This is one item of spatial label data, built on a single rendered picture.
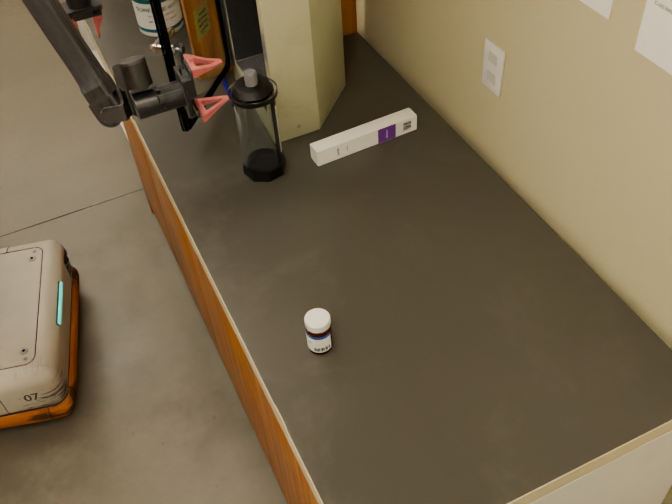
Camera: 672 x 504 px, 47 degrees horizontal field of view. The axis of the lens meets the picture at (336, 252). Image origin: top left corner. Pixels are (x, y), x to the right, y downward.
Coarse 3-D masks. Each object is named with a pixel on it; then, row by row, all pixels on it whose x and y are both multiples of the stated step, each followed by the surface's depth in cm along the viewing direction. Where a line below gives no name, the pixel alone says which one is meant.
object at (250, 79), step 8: (248, 72) 164; (240, 80) 167; (248, 80) 164; (256, 80) 165; (264, 80) 166; (232, 88) 166; (240, 88) 165; (248, 88) 165; (256, 88) 164; (264, 88) 164; (272, 88) 166; (240, 96) 164; (248, 96) 164; (256, 96) 164; (264, 96) 164
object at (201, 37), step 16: (160, 0) 164; (176, 0) 170; (192, 0) 178; (208, 0) 186; (176, 16) 172; (192, 16) 179; (208, 16) 187; (176, 32) 173; (192, 32) 180; (208, 32) 189; (192, 48) 182; (208, 48) 190; (176, 64) 175; (224, 64) 201; (208, 80) 193
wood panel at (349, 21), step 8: (344, 0) 215; (352, 0) 216; (344, 8) 217; (352, 8) 218; (344, 16) 219; (352, 16) 220; (344, 24) 220; (352, 24) 222; (344, 32) 222; (352, 32) 223; (232, 64) 213
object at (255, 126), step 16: (272, 80) 169; (272, 96) 165; (240, 112) 167; (256, 112) 166; (240, 128) 171; (256, 128) 169; (272, 128) 171; (256, 144) 172; (272, 144) 174; (256, 160) 176; (272, 160) 176
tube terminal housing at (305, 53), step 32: (224, 0) 191; (256, 0) 165; (288, 0) 165; (320, 0) 174; (288, 32) 171; (320, 32) 179; (288, 64) 176; (320, 64) 183; (288, 96) 182; (320, 96) 188; (288, 128) 188
